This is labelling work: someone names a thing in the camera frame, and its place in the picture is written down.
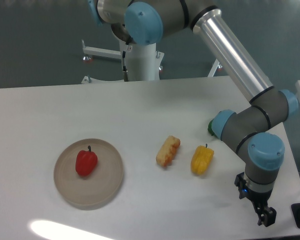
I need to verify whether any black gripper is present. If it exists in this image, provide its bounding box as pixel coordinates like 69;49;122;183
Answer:
234;172;277;227

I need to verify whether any red toy bell pepper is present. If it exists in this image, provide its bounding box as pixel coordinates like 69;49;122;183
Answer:
75;145;98;177

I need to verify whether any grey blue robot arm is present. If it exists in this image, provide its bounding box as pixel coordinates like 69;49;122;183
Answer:
87;0;299;227

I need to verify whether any yellow toy bell pepper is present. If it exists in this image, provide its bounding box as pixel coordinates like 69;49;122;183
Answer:
190;143;215;176

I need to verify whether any green toy bell pepper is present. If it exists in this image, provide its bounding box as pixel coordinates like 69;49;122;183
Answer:
207;119;218;139

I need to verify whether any beige round plate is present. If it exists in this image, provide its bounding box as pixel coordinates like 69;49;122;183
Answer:
53;138;124;210

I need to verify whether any orange toy corn piece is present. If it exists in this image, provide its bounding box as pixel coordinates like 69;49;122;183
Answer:
155;135;181;168

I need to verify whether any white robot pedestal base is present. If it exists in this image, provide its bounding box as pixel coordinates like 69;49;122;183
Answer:
80;23;224;84

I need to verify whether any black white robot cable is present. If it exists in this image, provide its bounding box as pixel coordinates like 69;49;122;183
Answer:
121;36;134;82

